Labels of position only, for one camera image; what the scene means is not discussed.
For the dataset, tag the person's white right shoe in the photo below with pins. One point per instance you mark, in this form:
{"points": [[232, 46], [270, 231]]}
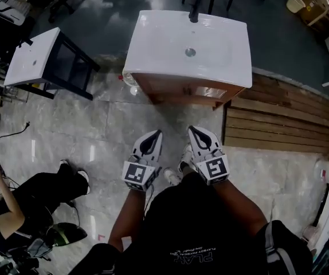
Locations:
{"points": [[186, 156]]}

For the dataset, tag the dark frame vanity stand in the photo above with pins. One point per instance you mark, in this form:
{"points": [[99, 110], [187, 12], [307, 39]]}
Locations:
{"points": [[75, 67]]}

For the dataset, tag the person's right forearm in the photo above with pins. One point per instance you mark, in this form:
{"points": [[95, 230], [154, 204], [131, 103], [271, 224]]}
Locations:
{"points": [[239, 208]]}

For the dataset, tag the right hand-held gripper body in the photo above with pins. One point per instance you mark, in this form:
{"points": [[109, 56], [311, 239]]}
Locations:
{"points": [[213, 169]]}

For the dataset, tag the black glossy bag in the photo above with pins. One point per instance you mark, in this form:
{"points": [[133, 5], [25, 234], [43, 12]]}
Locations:
{"points": [[67, 233]]}

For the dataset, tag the person's left forearm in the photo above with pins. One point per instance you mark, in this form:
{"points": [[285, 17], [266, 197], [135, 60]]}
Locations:
{"points": [[127, 219]]}

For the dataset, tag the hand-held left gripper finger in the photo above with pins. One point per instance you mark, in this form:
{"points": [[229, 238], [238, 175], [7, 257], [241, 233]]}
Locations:
{"points": [[157, 147], [139, 145]]}

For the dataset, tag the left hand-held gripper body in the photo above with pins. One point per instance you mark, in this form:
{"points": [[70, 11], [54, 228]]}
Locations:
{"points": [[138, 175]]}

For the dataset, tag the black faucet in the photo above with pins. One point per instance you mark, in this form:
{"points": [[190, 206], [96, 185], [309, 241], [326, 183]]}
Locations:
{"points": [[194, 10]]}

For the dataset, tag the wooden cabinet door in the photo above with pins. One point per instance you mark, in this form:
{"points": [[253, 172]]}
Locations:
{"points": [[164, 86], [210, 92]]}

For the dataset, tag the clear bottle red cap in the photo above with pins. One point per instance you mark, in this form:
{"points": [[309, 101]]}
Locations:
{"points": [[128, 79]]}

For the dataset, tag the wooden cabinet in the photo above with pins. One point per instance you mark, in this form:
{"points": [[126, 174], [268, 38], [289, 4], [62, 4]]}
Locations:
{"points": [[234, 92]]}

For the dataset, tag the cardboard box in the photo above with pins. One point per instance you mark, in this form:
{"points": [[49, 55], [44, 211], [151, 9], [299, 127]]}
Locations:
{"points": [[315, 10]]}

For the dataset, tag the cream waste bin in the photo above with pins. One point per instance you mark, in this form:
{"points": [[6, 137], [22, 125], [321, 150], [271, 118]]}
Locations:
{"points": [[295, 2]]}

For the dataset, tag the person's white shoe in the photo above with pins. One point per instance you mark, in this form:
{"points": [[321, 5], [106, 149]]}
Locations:
{"points": [[186, 156], [171, 178]]}

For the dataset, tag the wooden slat platform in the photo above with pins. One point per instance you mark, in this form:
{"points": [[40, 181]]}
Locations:
{"points": [[282, 119]]}

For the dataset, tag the white sink basin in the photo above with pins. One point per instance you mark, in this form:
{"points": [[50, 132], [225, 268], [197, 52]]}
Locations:
{"points": [[167, 44], [29, 64]]}

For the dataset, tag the person's black shirt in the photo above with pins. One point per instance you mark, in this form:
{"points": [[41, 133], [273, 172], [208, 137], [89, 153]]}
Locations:
{"points": [[196, 225]]}

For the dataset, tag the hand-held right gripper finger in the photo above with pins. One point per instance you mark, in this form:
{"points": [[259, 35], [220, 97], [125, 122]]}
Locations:
{"points": [[193, 147], [213, 142]]}

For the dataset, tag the person's white left shoe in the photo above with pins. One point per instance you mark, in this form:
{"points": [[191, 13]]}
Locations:
{"points": [[171, 178]]}

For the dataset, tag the metal sink drain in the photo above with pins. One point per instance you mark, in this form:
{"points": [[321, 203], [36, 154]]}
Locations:
{"points": [[190, 52]]}

